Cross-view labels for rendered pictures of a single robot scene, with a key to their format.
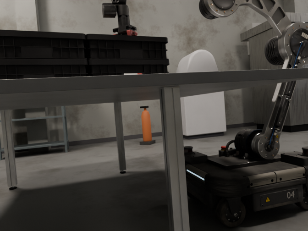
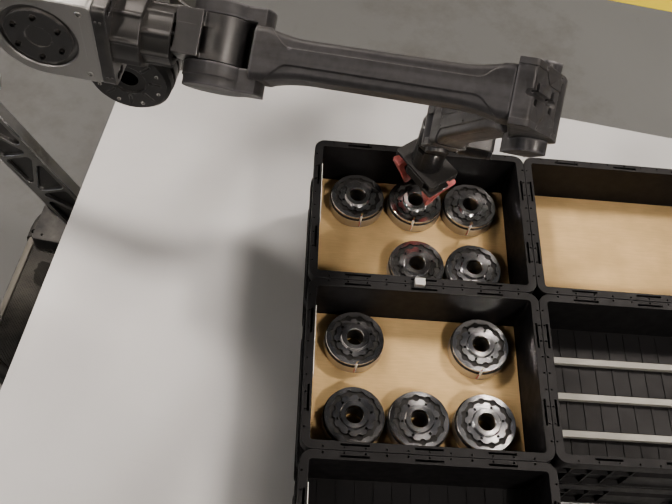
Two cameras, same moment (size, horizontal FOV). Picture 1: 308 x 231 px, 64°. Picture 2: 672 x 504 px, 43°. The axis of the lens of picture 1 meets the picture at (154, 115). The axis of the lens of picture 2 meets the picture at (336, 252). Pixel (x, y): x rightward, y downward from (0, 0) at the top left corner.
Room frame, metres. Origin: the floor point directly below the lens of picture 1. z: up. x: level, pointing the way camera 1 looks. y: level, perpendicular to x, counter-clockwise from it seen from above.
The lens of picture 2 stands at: (2.19, 0.25, 2.18)
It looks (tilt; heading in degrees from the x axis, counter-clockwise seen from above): 58 degrees down; 196
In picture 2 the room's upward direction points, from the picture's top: 11 degrees clockwise
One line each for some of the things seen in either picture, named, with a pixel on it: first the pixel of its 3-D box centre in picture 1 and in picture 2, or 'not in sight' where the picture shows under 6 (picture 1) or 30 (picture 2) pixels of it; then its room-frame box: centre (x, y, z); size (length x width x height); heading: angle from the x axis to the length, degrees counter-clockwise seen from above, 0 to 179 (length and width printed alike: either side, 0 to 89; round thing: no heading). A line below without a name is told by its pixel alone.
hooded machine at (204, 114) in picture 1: (195, 94); not in sight; (4.48, -0.77, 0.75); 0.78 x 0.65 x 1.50; 105
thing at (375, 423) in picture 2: not in sight; (354, 416); (1.68, 0.18, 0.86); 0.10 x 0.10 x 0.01
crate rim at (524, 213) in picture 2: (121, 46); (420, 216); (1.30, 0.14, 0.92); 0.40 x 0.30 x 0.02; 113
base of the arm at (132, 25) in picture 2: not in sight; (142, 30); (1.59, -0.20, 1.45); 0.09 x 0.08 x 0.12; 16
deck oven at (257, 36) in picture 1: (295, 76); not in sight; (4.72, -2.73, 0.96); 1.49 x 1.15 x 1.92; 106
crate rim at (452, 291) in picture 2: not in sight; (425, 368); (1.57, 0.26, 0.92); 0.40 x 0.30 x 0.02; 113
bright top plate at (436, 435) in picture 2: not in sight; (419, 420); (1.64, 0.28, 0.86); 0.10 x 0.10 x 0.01
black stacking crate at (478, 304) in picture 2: not in sight; (419, 380); (1.57, 0.26, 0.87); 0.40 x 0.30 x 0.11; 113
